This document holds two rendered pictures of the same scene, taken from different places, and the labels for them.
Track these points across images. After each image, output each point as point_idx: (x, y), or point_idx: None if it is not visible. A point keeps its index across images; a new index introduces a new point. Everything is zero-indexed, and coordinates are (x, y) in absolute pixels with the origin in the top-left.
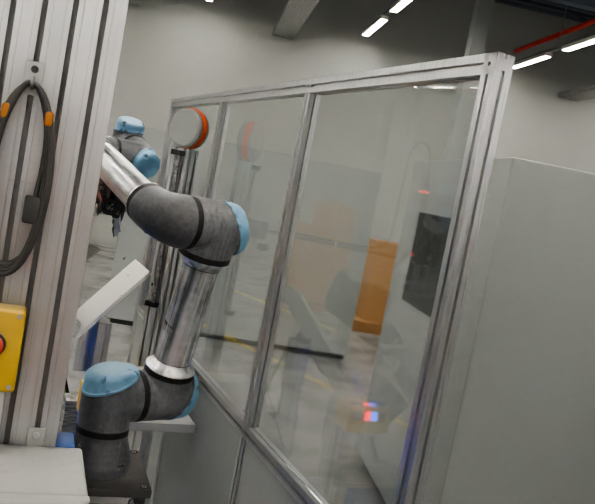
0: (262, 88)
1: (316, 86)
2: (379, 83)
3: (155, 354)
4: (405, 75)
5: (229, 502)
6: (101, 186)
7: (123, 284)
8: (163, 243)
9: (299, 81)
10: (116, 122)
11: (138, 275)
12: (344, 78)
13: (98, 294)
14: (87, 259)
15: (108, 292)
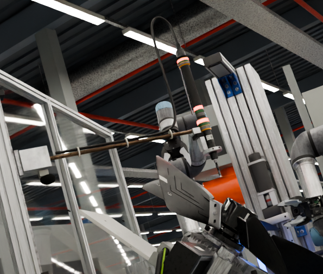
0: (5, 74)
1: (54, 103)
2: (84, 122)
3: (199, 229)
4: (92, 124)
5: None
6: (176, 138)
7: (118, 226)
8: (197, 175)
9: (39, 92)
10: (171, 104)
11: (109, 218)
12: (68, 109)
13: (127, 240)
14: (153, 193)
15: (126, 235)
